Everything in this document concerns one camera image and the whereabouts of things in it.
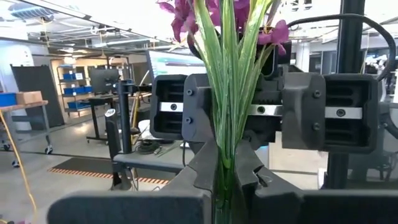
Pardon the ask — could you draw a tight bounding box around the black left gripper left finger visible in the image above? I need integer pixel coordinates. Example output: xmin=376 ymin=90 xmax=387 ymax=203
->
xmin=46 ymin=139 xmax=218 ymax=224

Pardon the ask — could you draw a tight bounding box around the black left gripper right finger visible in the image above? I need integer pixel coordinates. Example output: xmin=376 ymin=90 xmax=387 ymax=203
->
xmin=236 ymin=141 xmax=398 ymax=224

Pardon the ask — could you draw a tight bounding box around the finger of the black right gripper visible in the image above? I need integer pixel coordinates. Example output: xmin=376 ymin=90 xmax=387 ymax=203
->
xmin=281 ymin=73 xmax=326 ymax=151
xmin=182 ymin=73 xmax=215 ymax=144

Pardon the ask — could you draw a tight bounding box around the purple artificial flower bunch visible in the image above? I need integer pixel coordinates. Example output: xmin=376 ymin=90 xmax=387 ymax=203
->
xmin=157 ymin=0 xmax=290 ymax=224

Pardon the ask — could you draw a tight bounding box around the grey office desk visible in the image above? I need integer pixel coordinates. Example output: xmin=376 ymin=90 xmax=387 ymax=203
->
xmin=112 ymin=153 xmax=188 ymax=174

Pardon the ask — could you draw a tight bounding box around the monitor with bright screen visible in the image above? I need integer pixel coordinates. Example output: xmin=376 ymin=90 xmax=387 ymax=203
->
xmin=145 ymin=49 xmax=208 ymax=77

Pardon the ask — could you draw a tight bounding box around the black striped-edge floor mat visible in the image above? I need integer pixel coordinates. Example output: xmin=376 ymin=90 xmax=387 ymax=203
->
xmin=47 ymin=157 xmax=171 ymax=186

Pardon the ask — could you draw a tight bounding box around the black monitor pole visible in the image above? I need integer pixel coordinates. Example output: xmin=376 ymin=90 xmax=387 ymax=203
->
xmin=116 ymin=80 xmax=134 ymax=155

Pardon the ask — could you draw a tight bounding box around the dark computer monitor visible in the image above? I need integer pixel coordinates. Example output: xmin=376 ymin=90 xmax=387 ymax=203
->
xmin=89 ymin=68 xmax=121 ymax=94

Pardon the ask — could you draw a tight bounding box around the black standing desk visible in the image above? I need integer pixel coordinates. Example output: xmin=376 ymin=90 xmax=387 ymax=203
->
xmin=85 ymin=93 xmax=125 ymax=144

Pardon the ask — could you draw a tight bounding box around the metal shelf rack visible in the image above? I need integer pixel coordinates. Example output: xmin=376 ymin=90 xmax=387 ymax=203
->
xmin=57 ymin=63 xmax=94 ymax=118

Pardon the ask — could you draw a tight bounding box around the wooden top rolling cart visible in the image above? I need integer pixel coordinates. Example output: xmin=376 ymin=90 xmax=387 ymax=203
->
xmin=0 ymin=100 xmax=54 ymax=167

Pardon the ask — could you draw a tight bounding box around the brown cardboard box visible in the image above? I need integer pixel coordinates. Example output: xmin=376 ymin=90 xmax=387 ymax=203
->
xmin=16 ymin=90 xmax=44 ymax=105

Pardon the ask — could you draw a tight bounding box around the black upright panel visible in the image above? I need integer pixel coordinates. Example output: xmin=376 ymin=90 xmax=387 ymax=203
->
xmin=10 ymin=63 xmax=65 ymax=131

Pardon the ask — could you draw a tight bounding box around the black cable coil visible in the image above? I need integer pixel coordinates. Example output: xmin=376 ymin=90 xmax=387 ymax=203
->
xmin=135 ymin=138 xmax=162 ymax=156

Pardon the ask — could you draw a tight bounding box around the black rig post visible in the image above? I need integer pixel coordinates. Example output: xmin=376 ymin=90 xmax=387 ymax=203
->
xmin=323 ymin=0 xmax=366 ymax=190

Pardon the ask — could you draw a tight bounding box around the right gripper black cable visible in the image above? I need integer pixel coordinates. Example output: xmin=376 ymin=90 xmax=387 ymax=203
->
xmin=285 ymin=13 xmax=397 ymax=82

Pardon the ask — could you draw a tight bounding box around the yellow cable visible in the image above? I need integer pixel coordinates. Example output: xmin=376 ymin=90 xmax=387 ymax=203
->
xmin=0 ymin=108 xmax=39 ymax=218

